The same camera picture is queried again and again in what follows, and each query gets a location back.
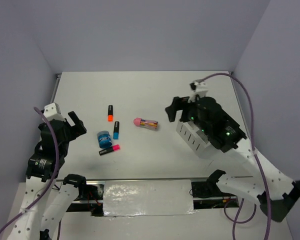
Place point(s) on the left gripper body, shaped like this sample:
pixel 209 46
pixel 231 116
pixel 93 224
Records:
pixel 70 130

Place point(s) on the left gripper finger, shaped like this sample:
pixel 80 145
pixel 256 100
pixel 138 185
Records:
pixel 73 116
pixel 79 129

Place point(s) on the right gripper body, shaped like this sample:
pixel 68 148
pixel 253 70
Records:
pixel 192 117

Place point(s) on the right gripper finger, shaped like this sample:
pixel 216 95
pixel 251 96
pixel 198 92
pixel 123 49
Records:
pixel 179 103
pixel 171 112

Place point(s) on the blue slime jar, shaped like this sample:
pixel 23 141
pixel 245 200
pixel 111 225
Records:
pixel 104 139

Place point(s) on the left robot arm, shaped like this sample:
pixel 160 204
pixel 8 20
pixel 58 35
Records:
pixel 38 220

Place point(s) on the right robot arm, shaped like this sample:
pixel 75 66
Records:
pixel 272 190

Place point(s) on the white compartment organizer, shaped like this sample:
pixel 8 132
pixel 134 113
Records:
pixel 196 139

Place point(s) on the black tray container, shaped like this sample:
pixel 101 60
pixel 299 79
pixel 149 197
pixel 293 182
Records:
pixel 232 129

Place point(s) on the orange highlighter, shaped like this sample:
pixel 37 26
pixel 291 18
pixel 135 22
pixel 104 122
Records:
pixel 110 113

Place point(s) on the pink-capped pen tube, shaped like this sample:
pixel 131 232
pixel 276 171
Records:
pixel 145 123

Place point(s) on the blue highlighter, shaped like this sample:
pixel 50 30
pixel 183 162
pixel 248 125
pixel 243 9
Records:
pixel 116 130

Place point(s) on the pink highlighter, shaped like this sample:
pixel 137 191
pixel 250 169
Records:
pixel 110 149

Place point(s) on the silver taped panel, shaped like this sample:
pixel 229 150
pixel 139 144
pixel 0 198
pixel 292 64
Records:
pixel 147 198

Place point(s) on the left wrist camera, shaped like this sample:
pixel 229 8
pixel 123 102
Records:
pixel 52 111

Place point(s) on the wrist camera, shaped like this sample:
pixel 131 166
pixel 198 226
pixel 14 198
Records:
pixel 52 111
pixel 199 90

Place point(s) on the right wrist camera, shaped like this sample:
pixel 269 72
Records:
pixel 199 90

